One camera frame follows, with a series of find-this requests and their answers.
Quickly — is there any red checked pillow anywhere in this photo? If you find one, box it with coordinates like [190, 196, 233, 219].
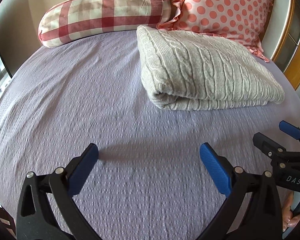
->
[38, 0, 171, 48]

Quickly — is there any beige cable-knit sweater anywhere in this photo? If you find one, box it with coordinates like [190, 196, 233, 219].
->
[136, 25, 285, 111]

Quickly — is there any lavender bed sheet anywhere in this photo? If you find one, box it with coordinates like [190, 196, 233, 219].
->
[0, 31, 300, 239]

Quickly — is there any person's right hand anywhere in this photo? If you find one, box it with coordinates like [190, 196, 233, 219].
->
[282, 191, 300, 232]

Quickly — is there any pink polka dot pillow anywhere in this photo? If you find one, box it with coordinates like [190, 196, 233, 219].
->
[158, 0, 273, 62]

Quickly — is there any wooden door frame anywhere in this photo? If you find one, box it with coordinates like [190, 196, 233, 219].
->
[260, 0, 300, 89]

